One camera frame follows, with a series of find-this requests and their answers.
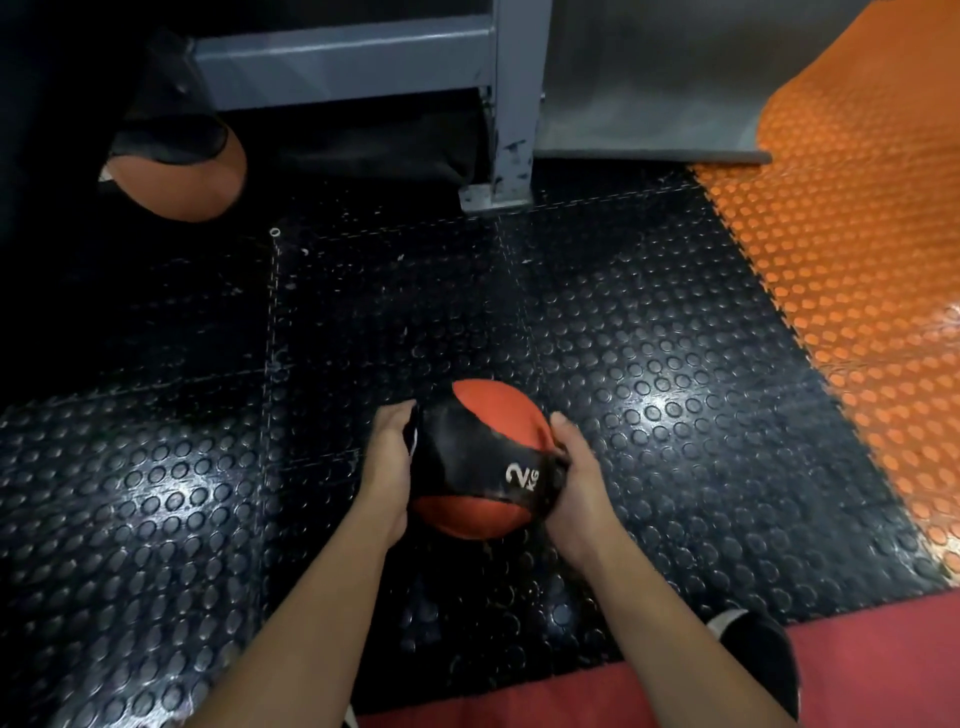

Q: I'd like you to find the person's left hand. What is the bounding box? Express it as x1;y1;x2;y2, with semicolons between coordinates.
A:
362;400;420;543

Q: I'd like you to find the person's right hand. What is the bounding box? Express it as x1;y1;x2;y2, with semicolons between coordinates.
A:
541;411;626;569

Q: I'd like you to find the small red black medicine ball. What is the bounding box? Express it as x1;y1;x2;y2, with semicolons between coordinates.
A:
405;378;571;543

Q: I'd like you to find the person's left forearm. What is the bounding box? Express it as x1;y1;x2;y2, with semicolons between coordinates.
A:
182;510;410;728

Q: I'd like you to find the person's right forearm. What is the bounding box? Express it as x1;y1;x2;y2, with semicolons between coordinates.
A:
573;525;796;728

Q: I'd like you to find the person's black white shoe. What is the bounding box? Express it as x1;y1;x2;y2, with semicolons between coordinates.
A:
705;607;802;721

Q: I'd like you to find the large orange black medicine ball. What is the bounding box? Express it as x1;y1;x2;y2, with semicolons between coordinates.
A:
97;30;249;223

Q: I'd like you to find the grey metal rack frame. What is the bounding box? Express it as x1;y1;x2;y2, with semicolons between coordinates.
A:
191;0;554;217

